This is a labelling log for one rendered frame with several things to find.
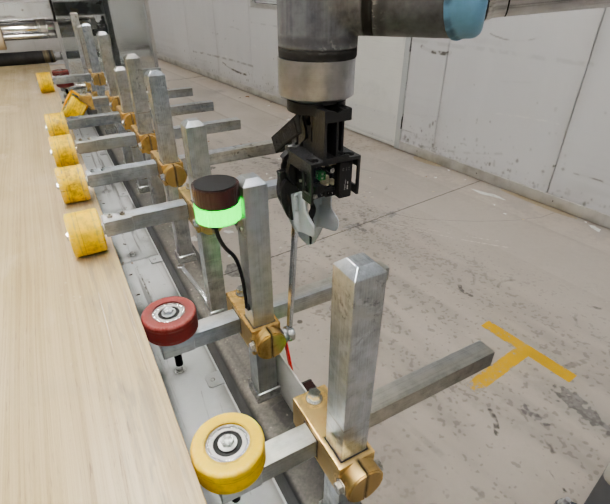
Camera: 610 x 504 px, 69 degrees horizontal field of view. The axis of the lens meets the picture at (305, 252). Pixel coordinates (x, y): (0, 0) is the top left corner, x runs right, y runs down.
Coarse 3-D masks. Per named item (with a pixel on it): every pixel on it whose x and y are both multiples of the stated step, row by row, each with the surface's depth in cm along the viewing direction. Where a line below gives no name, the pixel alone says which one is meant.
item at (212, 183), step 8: (208, 176) 58; (216, 176) 58; (224, 176) 58; (200, 184) 55; (208, 184) 55; (216, 184) 55; (224, 184) 55; (232, 184) 55; (200, 208) 55; (240, 224) 60; (216, 232) 59; (240, 232) 61; (224, 248) 61; (232, 256) 62; (240, 272) 64; (248, 304) 68
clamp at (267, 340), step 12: (228, 300) 76; (240, 300) 75; (240, 312) 72; (240, 324) 73; (264, 324) 69; (276, 324) 70; (252, 336) 68; (264, 336) 67; (276, 336) 68; (252, 348) 68; (264, 348) 68; (276, 348) 69
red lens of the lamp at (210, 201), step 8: (192, 184) 56; (192, 192) 55; (200, 192) 54; (208, 192) 54; (216, 192) 54; (224, 192) 54; (232, 192) 55; (200, 200) 54; (208, 200) 54; (216, 200) 54; (224, 200) 54; (232, 200) 55; (208, 208) 55; (216, 208) 55; (224, 208) 55
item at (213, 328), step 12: (384, 264) 86; (300, 288) 79; (312, 288) 79; (324, 288) 79; (276, 300) 76; (300, 300) 77; (312, 300) 78; (324, 300) 80; (228, 312) 73; (276, 312) 76; (204, 324) 71; (216, 324) 71; (228, 324) 72; (192, 336) 69; (204, 336) 70; (216, 336) 71; (228, 336) 73; (168, 348) 68; (180, 348) 69; (192, 348) 70
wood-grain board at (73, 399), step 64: (0, 128) 147; (0, 192) 104; (0, 256) 81; (64, 256) 81; (0, 320) 66; (64, 320) 66; (128, 320) 66; (0, 384) 55; (64, 384) 55; (128, 384) 55; (0, 448) 48; (64, 448) 48; (128, 448) 48
